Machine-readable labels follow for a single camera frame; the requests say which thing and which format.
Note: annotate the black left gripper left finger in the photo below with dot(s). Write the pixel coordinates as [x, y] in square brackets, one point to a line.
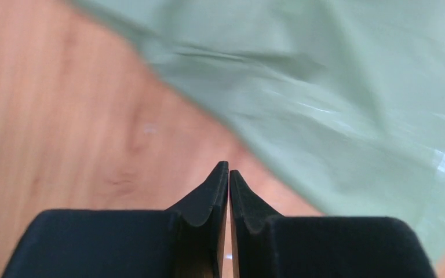
[184, 240]

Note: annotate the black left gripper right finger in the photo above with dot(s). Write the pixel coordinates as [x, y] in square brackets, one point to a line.
[266, 243]

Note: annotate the green and peach wrapping paper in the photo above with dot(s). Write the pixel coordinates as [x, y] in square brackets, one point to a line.
[344, 101]

